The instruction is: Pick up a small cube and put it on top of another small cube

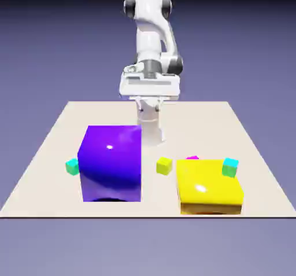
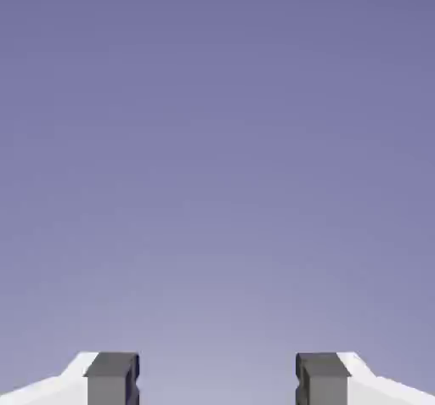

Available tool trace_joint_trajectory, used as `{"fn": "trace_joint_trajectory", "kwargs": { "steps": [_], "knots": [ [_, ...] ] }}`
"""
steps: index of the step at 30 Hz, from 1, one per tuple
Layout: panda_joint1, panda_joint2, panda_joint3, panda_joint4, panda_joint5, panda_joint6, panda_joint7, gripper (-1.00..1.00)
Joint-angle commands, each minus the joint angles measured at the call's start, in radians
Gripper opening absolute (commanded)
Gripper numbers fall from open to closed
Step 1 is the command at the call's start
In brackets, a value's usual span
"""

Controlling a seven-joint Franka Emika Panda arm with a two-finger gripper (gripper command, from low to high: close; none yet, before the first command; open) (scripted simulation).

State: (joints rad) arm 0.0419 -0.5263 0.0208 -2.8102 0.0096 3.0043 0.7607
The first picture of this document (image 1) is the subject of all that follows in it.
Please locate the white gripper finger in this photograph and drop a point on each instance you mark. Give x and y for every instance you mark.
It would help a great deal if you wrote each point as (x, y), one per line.
(158, 106)
(139, 106)

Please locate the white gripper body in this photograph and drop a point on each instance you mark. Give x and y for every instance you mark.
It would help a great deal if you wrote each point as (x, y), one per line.
(150, 88)

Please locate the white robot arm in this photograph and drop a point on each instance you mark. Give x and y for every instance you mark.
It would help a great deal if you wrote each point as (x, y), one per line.
(150, 26)

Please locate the small yellow-green cube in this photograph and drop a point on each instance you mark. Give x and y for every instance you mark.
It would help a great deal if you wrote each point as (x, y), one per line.
(164, 166)

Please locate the small magenta cube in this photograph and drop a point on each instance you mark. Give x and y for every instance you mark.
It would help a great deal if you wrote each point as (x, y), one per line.
(192, 157)

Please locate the small teal cube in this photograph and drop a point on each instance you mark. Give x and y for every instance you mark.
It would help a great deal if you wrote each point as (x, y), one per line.
(72, 167)
(230, 168)

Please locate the large purple box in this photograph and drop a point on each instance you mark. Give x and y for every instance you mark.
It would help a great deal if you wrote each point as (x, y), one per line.
(111, 165)

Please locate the large yellow box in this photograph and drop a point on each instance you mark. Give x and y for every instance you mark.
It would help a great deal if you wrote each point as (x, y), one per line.
(208, 185)

